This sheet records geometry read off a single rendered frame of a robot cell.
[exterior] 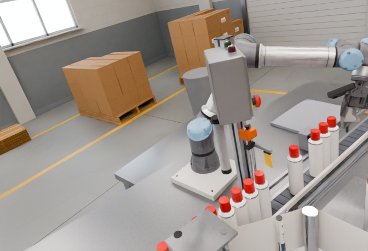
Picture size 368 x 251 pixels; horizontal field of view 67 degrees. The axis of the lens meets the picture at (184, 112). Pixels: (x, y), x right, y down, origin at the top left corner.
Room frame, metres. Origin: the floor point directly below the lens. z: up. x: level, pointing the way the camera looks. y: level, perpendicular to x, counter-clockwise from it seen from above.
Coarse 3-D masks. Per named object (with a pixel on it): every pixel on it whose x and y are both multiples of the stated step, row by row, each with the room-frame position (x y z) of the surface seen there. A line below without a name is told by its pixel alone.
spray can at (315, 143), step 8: (312, 136) 0.87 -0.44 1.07; (312, 144) 0.86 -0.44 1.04; (320, 144) 0.85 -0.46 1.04; (312, 152) 0.86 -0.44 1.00; (320, 152) 0.85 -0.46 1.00; (312, 160) 0.86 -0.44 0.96; (320, 160) 0.85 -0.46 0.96; (312, 168) 0.86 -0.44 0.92; (320, 168) 0.85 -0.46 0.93; (312, 176) 0.86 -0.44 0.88
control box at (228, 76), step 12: (216, 48) 0.86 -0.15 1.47; (216, 60) 0.72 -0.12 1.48; (228, 60) 0.71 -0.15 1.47; (240, 60) 0.70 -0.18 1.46; (216, 72) 0.71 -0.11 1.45; (228, 72) 0.71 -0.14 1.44; (240, 72) 0.70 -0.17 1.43; (216, 84) 0.71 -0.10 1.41; (228, 84) 0.71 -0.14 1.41; (240, 84) 0.70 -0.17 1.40; (216, 96) 0.71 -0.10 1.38; (228, 96) 0.71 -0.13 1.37; (240, 96) 0.70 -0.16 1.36; (216, 108) 0.73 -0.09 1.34; (228, 108) 0.71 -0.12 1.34; (240, 108) 0.71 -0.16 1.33; (252, 108) 0.71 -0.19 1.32; (228, 120) 0.71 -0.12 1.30; (240, 120) 0.71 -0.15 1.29
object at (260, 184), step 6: (258, 174) 0.71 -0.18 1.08; (258, 180) 0.70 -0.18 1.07; (264, 180) 0.71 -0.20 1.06; (258, 186) 0.70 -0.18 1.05; (264, 186) 0.69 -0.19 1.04; (258, 192) 0.70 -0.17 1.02; (264, 192) 0.69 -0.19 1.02; (264, 198) 0.69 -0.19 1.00; (270, 198) 0.70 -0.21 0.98; (264, 204) 0.69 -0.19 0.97; (270, 204) 0.70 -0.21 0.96; (264, 210) 0.69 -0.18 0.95; (270, 210) 0.70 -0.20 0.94; (264, 216) 0.69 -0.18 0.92; (270, 216) 0.69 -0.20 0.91
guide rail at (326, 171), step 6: (366, 132) 1.02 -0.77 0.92; (360, 138) 0.98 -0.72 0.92; (366, 138) 1.00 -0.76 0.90; (354, 144) 0.95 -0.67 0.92; (348, 150) 0.93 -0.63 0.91; (342, 156) 0.90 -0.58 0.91; (336, 162) 0.87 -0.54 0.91; (330, 168) 0.85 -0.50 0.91; (324, 174) 0.83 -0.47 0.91; (312, 180) 0.81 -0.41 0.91; (318, 180) 0.81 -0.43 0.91; (306, 186) 0.79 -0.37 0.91; (312, 186) 0.79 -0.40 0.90; (300, 192) 0.76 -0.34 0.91; (306, 192) 0.77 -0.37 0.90; (294, 198) 0.74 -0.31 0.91; (300, 198) 0.75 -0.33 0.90; (288, 204) 0.72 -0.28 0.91; (282, 210) 0.70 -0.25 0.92
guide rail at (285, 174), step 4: (360, 112) 1.11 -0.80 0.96; (348, 124) 1.05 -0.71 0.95; (340, 128) 1.02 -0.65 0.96; (344, 128) 1.03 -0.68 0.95; (308, 152) 0.91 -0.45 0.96; (304, 156) 0.90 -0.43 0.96; (308, 156) 0.90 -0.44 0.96; (304, 160) 0.88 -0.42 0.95; (284, 172) 0.83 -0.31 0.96; (280, 176) 0.82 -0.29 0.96; (284, 176) 0.82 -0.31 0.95; (276, 180) 0.80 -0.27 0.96; (280, 180) 0.81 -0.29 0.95; (272, 184) 0.79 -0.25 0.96; (276, 184) 0.79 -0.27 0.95
